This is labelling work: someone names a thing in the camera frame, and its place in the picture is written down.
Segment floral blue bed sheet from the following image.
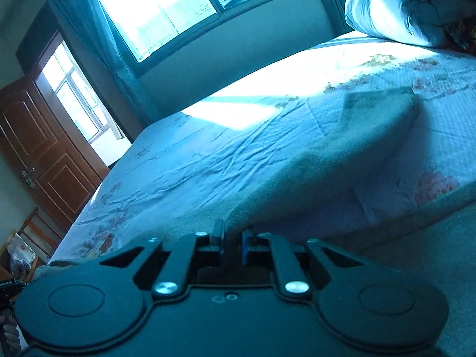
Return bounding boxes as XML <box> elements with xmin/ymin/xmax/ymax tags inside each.
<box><xmin>53</xmin><ymin>32</ymin><xmax>475</xmax><ymax>261</ymax></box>

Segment brown wooden door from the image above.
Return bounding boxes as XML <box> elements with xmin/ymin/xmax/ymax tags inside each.
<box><xmin>1</xmin><ymin>76</ymin><xmax>109</xmax><ymax>231</ymax></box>

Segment rolled white blue quilt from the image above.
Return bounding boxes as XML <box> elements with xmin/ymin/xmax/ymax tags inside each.
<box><xmin>345</xmin><ymin>0</ymin><xmax>475</xmax><ymax>48</ymax></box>

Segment teal curtain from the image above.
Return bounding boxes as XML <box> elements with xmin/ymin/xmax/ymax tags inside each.
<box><xmin>48</xmin><ymin>0</ymin><xmax>159</xmax><ymax>126</ymax></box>

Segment small side window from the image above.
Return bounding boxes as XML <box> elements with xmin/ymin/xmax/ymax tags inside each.
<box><xmin>40</xmin><ymin>42</ymin><xmax>126</xmax><ymax>144</ymax></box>

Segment wooden chair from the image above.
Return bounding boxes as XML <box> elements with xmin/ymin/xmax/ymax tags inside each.
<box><xmin>1</xmin><ymin>207</ymin><xmax>65</xmax><ymax>282</ymax></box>

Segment white plastic bag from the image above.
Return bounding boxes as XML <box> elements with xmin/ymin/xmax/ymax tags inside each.
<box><xmin>7</xmin><ymin>234</ymin><xmax>36</xmax><ymax>279</ymax></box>

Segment grey fleece pants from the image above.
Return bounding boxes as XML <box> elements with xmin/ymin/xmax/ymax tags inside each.
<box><xmin>16</xmin><ymin>87</ymin><xmax>475</xmax><ymax>356</ymax></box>

